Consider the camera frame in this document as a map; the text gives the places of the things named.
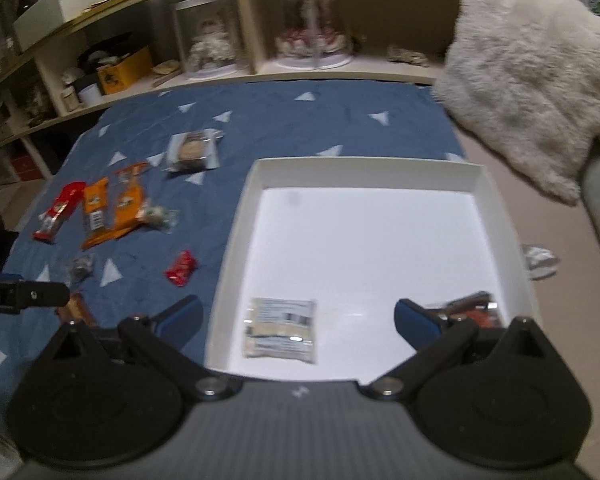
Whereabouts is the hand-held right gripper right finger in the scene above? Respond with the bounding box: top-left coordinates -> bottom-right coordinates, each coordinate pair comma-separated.
357,298 -> 556,404

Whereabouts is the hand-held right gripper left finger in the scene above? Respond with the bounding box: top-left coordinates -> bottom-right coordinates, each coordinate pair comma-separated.
45,294 -> 243,404

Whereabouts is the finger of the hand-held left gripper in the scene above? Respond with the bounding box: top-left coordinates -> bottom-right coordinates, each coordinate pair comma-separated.
19,281 -> 72,309

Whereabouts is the small red candy packet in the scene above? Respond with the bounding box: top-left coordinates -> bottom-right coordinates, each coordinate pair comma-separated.
165,250 -> 199,287

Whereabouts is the long red snack packet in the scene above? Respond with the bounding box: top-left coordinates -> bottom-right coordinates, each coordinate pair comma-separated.
32,182 -> 86,244

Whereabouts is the white cardboard tray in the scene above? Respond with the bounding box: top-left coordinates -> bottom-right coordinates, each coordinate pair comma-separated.
202,157 -> 545,387

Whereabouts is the clear green-print snack packet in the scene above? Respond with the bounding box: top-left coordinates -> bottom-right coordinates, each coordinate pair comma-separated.
143,199 -> 180,235

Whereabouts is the large orange snack packet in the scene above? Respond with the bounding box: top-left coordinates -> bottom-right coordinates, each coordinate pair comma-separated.
111,162 -> 152,240

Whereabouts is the brown snack stick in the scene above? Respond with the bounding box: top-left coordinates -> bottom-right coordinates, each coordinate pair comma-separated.
55,294 -> 100,328

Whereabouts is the dark wrapped candy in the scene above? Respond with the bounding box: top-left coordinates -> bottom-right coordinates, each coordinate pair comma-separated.
64,254 -> 97,287

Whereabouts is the brown wrapped snack bar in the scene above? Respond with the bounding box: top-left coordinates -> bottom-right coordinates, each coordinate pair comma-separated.
427,290 -> 502,332

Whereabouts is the small orange snack packet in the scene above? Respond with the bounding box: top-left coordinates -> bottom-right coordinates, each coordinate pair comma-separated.
81,177 -> 115,252

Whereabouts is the clear labelled snack packet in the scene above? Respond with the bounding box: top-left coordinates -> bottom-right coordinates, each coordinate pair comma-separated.
243,297 -> 320,365

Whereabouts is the crumpled silver wrapper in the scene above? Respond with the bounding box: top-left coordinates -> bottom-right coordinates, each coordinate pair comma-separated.
521,244 -> 562,280

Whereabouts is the brown cake in clear packet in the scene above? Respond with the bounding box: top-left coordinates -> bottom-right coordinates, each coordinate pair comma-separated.
166,129 -> 225,174

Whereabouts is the white cup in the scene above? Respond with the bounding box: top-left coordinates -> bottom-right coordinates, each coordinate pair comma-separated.
77,82 -> 104,109

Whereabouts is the blue triangle-print blanket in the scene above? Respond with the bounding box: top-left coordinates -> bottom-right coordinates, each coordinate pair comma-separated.
0,82 -> 470,428

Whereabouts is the yellow cardboard box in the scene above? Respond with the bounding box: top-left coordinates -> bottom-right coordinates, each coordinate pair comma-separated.
96,46 -> 154,96

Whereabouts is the small grey figurine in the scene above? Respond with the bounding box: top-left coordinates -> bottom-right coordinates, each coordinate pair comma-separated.
386,44 -> 432,67

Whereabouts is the fluffy beige cushion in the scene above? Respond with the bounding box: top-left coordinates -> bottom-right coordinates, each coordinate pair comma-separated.
431,0 -> 600,207

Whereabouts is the clear display case with doll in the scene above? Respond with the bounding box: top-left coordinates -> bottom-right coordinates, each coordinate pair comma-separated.
172,0 -> 247,82

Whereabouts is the white storage box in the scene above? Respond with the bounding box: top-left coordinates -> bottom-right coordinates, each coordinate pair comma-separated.
11,0 -> 112,54

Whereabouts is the wooden shelf unit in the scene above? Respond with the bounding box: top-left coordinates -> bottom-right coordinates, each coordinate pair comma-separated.
0,0 -> 477,192

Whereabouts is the glass dome with carousel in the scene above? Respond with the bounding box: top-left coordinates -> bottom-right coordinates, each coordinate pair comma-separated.
264,0 -> 355,70

